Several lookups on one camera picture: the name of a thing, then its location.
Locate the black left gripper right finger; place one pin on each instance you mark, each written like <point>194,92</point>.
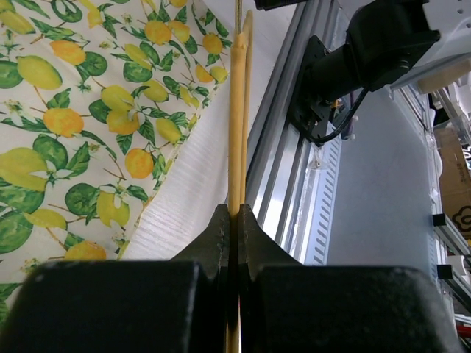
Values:
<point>290,307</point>

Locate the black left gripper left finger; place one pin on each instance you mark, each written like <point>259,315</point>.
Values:
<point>175,305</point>

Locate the lemon print skirt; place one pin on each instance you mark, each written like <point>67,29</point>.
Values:
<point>97,98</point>

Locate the yellow clothes hanger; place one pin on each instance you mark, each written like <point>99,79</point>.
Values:
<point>240,82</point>

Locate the white slotted cable duct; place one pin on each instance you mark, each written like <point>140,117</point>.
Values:
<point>326,171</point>

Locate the aluminium mounting rail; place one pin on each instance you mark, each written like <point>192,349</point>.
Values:
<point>278,156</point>

